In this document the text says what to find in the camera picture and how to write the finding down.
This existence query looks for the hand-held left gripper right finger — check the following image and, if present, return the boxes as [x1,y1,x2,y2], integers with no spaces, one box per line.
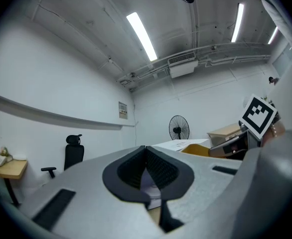
[145,145,244,234]

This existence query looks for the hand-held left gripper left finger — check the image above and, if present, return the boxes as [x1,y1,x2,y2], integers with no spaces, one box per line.
[18,145,167,239]

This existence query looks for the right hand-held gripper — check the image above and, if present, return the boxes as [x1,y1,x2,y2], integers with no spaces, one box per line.
[209,93,279,160]

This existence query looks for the person's right forearm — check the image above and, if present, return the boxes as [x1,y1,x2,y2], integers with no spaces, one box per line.
[262,120,286,148]

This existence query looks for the white-legged wooden desk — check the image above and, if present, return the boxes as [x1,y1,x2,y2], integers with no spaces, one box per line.
[207,122,244,146]

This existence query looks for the black mesh office chair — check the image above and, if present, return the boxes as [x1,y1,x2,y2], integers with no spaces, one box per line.
[40,134,85,179]

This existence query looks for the black standing fan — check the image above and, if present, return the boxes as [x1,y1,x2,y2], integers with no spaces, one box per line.
[168,115,190,141]

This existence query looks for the small wooden side desk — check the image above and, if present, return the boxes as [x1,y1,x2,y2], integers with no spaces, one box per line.
[0,158,28,206]

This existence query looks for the white ceiling air conditioner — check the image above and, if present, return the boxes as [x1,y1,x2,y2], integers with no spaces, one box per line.
[167,52,199,79]

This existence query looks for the small potted plant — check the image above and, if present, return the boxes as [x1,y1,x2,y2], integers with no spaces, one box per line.
[0,147,13,163]

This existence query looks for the white ceiling pipes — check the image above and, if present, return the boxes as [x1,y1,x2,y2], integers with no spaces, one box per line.
[116,42,271,92]

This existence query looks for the long ceiling light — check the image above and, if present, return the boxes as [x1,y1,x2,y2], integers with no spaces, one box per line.
[268,26,279,45]
[231,3,245,43]
[126,11,158,61]

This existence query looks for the person's white printed shirt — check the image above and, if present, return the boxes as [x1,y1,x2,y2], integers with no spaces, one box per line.
[245,0,292,52]

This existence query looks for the grey wall rail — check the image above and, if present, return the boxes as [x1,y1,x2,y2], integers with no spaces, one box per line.
[0,90,136,131]

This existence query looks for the white wall panel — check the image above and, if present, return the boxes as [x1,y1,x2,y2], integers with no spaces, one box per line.
[118,101,128,120]

